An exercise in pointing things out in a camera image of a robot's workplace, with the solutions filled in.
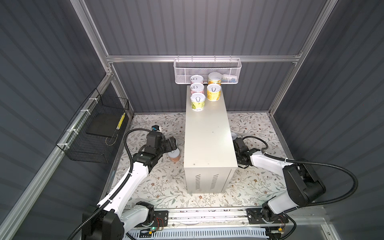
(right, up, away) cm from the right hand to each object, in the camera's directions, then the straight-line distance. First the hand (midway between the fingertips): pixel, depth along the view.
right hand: (231, 157), depth 93 cm
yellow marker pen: (-63, +22, -14) cm, 68 cm away
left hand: (-38, +11, -12) cm, 41 cm away
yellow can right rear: (+4, +13, +7) cm, 15 cm away
